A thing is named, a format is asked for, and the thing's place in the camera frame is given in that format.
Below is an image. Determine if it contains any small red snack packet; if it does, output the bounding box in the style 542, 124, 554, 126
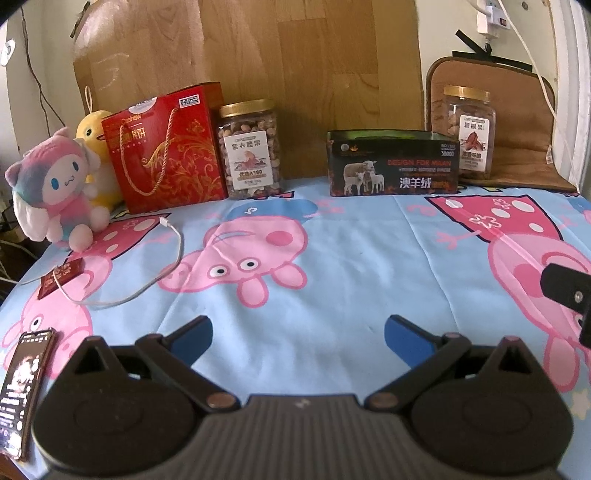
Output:
37, 258, 84, 300

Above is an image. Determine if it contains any Peppa Pig blue bedsheet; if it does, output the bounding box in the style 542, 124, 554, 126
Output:
1, 179, 590, 479

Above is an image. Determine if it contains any smartphone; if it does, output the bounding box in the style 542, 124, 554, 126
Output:
1, 328, 56, 461

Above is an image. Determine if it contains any yellow plush toy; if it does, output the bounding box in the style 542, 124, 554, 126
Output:
76, 86, 123, 212

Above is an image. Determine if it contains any brown seat cushion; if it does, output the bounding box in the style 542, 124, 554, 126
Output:
426, 57, 576, 193

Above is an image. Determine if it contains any pink plush toy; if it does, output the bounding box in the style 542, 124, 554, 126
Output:
5, 127, 110, 253

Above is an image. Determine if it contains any red gift bag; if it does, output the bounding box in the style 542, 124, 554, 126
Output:
101, 82, 226, 214

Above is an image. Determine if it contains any black sheep-print storage box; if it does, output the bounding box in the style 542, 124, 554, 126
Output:
327, 129, 460, 197

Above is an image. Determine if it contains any nut jar with gold lid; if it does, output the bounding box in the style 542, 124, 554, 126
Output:
218, 99, 283, 200

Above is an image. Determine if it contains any white power strip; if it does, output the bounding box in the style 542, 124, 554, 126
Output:
473, 0, 511, 38

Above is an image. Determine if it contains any wood-pattern board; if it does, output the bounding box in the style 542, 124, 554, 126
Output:
73, 0, 424, 179

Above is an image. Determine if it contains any white charging cable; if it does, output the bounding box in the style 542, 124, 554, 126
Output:
51, 216, 185, 309

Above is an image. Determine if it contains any white power cord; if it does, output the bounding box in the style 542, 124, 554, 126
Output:
493, 0, 578, 181

